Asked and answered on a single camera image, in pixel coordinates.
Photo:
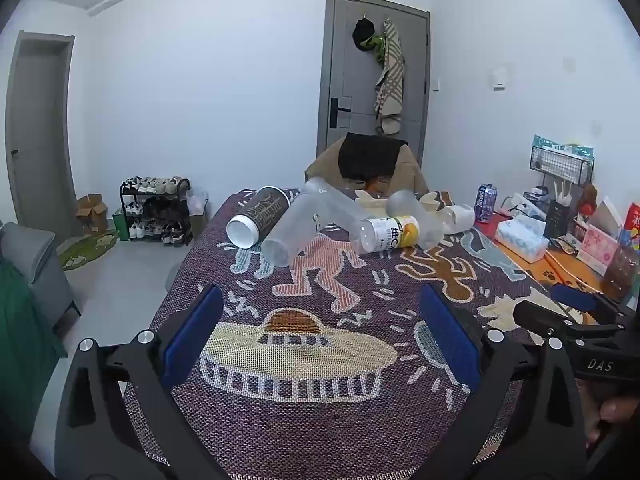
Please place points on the blue white tissue pack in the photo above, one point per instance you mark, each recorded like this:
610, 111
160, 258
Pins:
522, 237

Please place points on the green floor rug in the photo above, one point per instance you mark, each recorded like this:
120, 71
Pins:
87, 250

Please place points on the dark translucent bag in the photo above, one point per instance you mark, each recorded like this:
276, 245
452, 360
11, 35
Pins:
622, 270

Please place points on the white wall box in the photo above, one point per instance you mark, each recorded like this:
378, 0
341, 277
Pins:
501, 77

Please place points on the cardboard box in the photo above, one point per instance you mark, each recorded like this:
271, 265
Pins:
91, 212

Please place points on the brown chair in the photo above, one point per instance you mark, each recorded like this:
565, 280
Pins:
412, 170

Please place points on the grey door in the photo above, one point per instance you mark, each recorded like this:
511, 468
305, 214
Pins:
40, 135
350, 60

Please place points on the green hanging toy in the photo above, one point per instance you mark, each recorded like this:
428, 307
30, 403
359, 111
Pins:
376, 42

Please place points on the person's right hand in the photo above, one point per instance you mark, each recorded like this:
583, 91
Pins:
615, 410

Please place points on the green bag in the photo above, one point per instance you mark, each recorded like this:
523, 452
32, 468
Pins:
121, 225

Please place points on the green cloth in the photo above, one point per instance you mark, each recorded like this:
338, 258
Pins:
22, 350

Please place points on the yellow label plastic bottle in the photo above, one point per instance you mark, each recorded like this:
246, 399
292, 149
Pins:
390, 232

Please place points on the printed blanket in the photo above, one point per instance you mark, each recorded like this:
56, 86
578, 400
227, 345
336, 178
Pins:
320, 410

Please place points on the blue drink can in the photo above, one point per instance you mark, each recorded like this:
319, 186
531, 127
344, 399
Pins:
485, 202

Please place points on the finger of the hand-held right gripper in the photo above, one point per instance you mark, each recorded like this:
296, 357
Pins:
575, 296
537, 317

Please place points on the pink box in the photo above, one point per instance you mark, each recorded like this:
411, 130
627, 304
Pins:
600, 245

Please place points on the tall frosted plastic cup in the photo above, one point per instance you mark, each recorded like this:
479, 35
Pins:
290, 232

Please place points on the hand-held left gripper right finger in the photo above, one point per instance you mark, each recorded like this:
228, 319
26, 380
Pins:
450, 342

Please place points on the black utensil box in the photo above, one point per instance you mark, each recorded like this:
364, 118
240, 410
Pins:
559, 215

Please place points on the black hat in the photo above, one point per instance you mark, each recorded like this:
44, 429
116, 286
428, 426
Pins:
362, 32

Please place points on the red packet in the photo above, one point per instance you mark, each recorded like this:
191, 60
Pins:
634, 222

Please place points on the white power strip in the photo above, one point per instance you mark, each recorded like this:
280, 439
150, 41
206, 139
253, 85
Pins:
517, 204

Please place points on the black shoe rack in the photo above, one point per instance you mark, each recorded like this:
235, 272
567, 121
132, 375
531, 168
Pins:
157, 210

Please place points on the white plastic bag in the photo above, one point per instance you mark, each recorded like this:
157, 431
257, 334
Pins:
198, 200

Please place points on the grey sofa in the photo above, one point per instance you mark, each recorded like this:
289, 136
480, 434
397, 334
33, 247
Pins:
35, 270

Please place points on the black cloth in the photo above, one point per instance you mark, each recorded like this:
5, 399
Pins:
370, 155

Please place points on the plaid scarf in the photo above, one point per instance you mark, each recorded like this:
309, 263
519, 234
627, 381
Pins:
390, 85

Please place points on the dark patterned paper cup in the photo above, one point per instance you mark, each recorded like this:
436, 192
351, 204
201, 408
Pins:
265, 207

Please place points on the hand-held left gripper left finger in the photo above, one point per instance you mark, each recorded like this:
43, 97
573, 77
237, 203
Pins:
192, 342

